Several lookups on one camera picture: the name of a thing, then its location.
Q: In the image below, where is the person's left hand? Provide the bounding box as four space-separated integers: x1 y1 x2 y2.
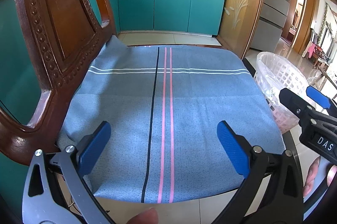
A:
123 207 160 224

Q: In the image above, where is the wooden door frame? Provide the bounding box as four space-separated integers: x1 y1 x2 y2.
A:
280 0 308 47

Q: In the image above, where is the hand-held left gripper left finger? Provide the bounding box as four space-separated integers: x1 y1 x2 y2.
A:
22 121 116 224

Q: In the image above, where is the grey refrigerator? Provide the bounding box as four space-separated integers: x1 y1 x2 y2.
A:
249 0 294 51

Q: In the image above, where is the carved wooden chair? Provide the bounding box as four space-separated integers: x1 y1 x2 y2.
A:
0 0 118 166

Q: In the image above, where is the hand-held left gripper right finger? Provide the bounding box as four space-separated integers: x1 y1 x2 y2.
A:
211 120 305 224

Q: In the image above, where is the blue striped seat cushion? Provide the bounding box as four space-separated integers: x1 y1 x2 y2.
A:
56 36 285 204

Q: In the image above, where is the green garland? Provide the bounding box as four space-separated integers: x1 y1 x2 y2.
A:
318 1 330 43

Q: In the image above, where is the wooden framed glass door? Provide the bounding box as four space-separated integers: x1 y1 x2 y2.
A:
213 0 268 59

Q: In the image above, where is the white plastic basket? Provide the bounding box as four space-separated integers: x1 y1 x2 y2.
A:
255 51 317 135

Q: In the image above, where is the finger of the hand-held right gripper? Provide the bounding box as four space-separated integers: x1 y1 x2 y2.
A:
279 87 312 120
306 85 332 109

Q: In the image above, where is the person's right hand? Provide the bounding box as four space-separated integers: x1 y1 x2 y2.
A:
302 156 337 197

